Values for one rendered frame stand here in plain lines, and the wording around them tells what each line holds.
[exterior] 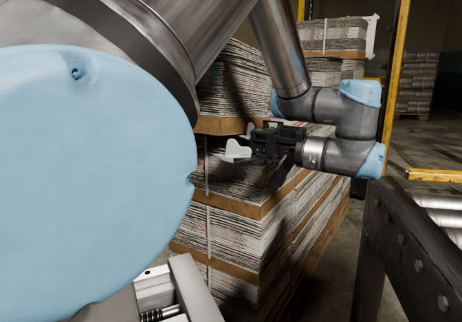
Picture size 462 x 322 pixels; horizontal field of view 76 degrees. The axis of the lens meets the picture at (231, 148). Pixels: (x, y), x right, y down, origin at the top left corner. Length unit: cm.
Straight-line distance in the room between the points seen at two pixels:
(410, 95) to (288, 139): 603
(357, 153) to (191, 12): 48
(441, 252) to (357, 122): 25
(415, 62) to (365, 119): 601
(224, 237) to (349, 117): 57
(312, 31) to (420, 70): 482
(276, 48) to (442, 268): 40
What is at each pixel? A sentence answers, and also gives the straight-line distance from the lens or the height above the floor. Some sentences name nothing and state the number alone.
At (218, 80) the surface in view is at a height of 100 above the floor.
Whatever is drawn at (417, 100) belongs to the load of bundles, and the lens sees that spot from 668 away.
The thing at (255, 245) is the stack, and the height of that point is 52.
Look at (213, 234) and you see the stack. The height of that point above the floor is 50.
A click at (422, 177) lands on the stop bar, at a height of 81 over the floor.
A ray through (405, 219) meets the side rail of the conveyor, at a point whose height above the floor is 80.
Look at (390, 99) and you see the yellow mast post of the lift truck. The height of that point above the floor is 80.
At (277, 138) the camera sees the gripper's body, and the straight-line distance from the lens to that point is 66.
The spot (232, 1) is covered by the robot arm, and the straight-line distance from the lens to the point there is 21.
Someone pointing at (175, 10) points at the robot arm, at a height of 106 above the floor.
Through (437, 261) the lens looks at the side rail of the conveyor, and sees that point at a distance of 47.
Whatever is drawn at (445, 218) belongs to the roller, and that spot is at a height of 79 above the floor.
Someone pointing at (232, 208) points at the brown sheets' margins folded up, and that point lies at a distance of 92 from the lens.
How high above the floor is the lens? 103
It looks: 16 degrees down
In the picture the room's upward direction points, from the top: straight up
